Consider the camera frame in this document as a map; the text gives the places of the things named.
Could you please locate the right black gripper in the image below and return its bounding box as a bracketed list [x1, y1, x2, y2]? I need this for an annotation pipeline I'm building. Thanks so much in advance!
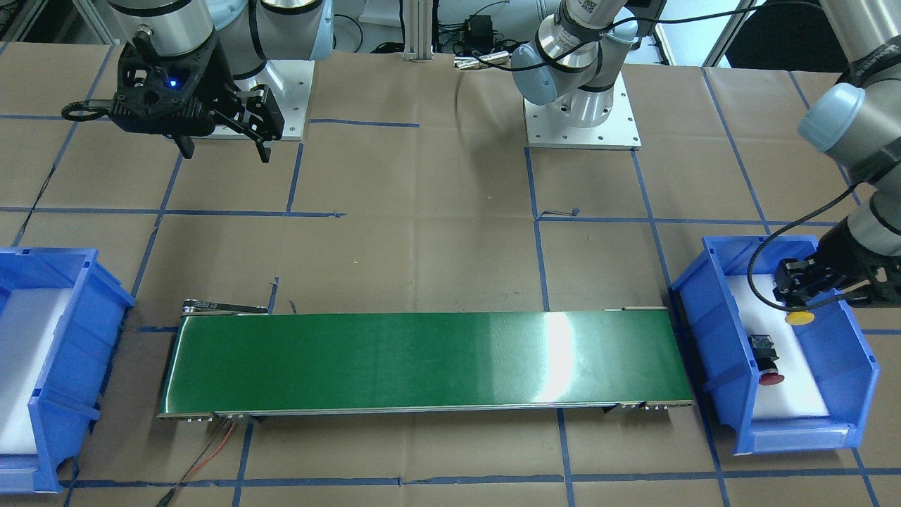
[62, 32, 284, 163]

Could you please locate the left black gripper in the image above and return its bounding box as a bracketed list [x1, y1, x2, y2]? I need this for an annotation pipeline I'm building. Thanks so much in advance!
[773, 225, 900, 309]

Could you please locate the yellow push button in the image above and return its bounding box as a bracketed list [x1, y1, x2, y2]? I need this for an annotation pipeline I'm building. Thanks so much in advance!
[784, 311, 815, 327]

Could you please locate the red push button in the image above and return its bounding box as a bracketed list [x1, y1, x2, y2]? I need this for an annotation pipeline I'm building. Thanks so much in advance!
[748, 334, 785, 386]

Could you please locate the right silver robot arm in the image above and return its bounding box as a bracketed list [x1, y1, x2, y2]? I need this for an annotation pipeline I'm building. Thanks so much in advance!
[61, 1, 334, 163]

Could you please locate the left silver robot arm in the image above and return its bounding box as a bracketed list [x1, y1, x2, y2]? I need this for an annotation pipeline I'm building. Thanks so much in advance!
[505, 1, 900, 313]

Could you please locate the blue bin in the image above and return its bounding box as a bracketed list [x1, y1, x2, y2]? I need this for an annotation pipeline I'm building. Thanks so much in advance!
[673, 235, 881, 455]
[1, 247, 135, 494]

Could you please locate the green conveyor belt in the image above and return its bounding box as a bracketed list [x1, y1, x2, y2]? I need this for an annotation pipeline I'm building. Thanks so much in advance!
[158, 308, 693, 420]

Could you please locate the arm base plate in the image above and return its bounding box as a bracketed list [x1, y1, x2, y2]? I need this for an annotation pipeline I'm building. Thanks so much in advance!
[234, 60, 315, 142]
[522, 73, 643, 151]

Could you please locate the aluminium frame post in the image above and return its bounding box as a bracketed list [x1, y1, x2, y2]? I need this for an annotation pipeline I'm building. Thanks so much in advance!
[398, 1, 439, 62]

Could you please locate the red black power wire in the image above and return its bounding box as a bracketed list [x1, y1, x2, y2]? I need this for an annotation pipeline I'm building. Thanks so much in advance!
[156, 421, 239, 506]

